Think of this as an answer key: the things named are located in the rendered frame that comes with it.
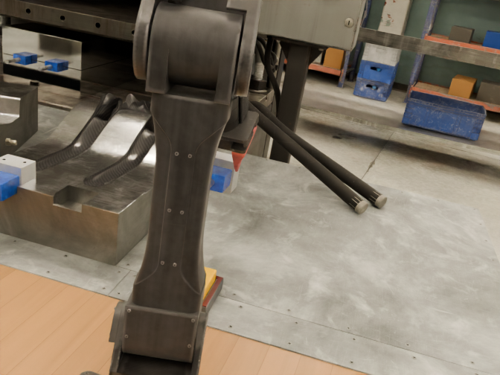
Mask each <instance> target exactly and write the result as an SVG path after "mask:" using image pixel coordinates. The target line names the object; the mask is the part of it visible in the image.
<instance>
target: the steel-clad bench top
mask: <svg viewBox="0 0 500 375"><path fill-rule="evenodd" d="M68 113H69V112H68V111H65V110H61V109H55V108H52V107H49V106H43V105H39V104H38V131H37V132H36V133H35V134H34V135H33V136H32V137H31V138H29V139H28V140H27V141H26V142H25V143H24V144H23V145H22V146H21V147H20V148H19V149H18V150H17V151H16V152H18V151H20V150H23V149H26V148H29V147H32V146H34V145H37V144H39V143H41V142H43V141H44V140H45V139H47V138H48V137H49V136H50V135H51V134H52V133H53V131H54V130H55V129H56V128H57V127H58V126H59V125H60V123H61V122H62V121H63V119H64V118H65V117H66V115H67V114H68ZM365 183H367V184H368V185H370V186H371V187H373V188H374V189H375V190H377V191H379V192H380V193H381V194H382V195H384V196H386V197H387V202H386V203H385V205H384V206H383V207H381V208H378V207H377V206H375V205H374V204H372V203H371V202H369V201H368V200H367V199H366V198H364V197H363V196H361V195H360V194H358V193H357V192H356V191H354V190H353V189H352V188H350V187H349V188H350V189H351V190H352V191H353V192H355V193H356V194H357V195H358V196H360V197H361V198H362V199H363V200H364V201H365V202H367V203H368V208H367V210H366V211H365V212H364V213H362V214H358V213H356V212H355V211H354V210H353V209H352V208H351V207H350V206H349V205H348V204H347V203H345V202H344V201H343V200H342V199H341V198H339V197H338V196H337V195H336V194H335V193H334V192H332V191H331V189H329V188H328V187H327V186H326V185H325V184H324V183H323V182H321V181H320V180H319V179H318V178H317V177H316V176H314V175H313V174H312V173H311V172H310V171H309V170H308V169H307V168H305V167H300V166H297V165H294V164H287V163H284V162H281V161H275V160H271V159H268V158H262V157H259V156H253V155H250V154H246V155H245V157H244V158H243V160H242V161H241V164H240V170H239V175H238V180H237V186H236V188H235V189H234V190H233V191H232V192H231V193H226V192H223V193H220V192H216V191H213V190H210V193H209V198H208V208H207V214H206V219H205V229H204V237H203V257H204V266H205V267H208V268H210V269H215V270H216V271H217V273H216V276H220V277H222V278H223V284H222V289H221V291H220V293H219V294H218V296H217V299H216V300H215V302H214V304H213V306H212V307H211V309H210V311H209V312H208V323H207V327H211V328H214V329H217V330H221V331H224V332H227V333H231V334H234V335H236V336H241V337H243V338H247V339H251V340H254V341H256V342H261V343H264V344H268V345H271V346H273V347H278V348H280V349H283V350H288V351H290V352H293V353H297V354H301V355H303V356H308V357H310V358H313V359H317V360H320V361H323V362H327V363H330V364H333V365H338V366H340V367H343V368H347V369H350V370H353V371H357V372H360V373H363V374H367V375H500V263H499V259H498V258H497V255H496V252H495V249H494V248H493V244H492V242H491V239H490V236H489V234H488V232H487V229H486V226H485V224H484V221H483V219H482V216H481V213H480V211H479V209H478V208H473V207H470V206H466V205H460V204H457V203H454V202H447V201H444V200H441V199H435V198H431V197H428V196H423V195H419V194H416V193H410V192H406V191H403V190H398V189H394V188H390V187H385V186H382V185H375V184H372V183H369V182H365ZM147 235H148V234H147ZM147 235H146V236H145V237H144V238H143V239H142V240H141V241H140V242H139V243H138V244H137V245H136V246H135V247H134V248H133V249H132V250H131V251H130V252H129V253H128V254H127V255H126V256H125V257H124V258H123V259H122V260H121V261H120V262H119V263H118V264H117V265H116V266H113V265H110V264H107V263H102V262H100V261H97V260H93V259H89V258H87V257H82V256H79V255H76V254H72V253H68V252H66V251H61V250H59V249H54V248H51V247H48V246H44V245H40V244H38V243H33V242H30V241H27V240H23V239H20V238H17V237H12V236H10V235H6V234H2V233H0V264H1V265H3V266H8V267H10V268H13V269H18V270H20V271H23V272H27V273H31V274H33V275H38V276H40V277H43V278H47V279H50V280H53V281H57V282H60V283H64V284H68V285H70V286H75V287H77V288H80V289H84V290H87V291H90V292H94V293H97V294H100V295H105V296H108V297H110V298H114V299H117V300H120V301H125V300H128V299H129V297H130V295H131V292H132V290H133V284H134V282H135V278H136V275H137V274H138V271H139V270H140V268H141V264H142V262H143V259H144V253H145V249H146V245H147Z"/></svg>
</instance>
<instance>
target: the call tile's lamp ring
mask: <svg viewBox="0 0 500 375"><path fill-rule="evenodd" d="M216 279H217V280H216V282H215V284H214V285H213V287H212V288H211V291H210V292H209V293H208V295H207V297H206V299H205V300H204V302H202V305H203V306H204V307H207V305H208V303H209V301H210V300H211V298H212V296H213V295H214V293H215V292H216V290H217V287H218V286H219V284H220V283H221V281H222V279H223V278H222V277H220V276H216Z"/></svg>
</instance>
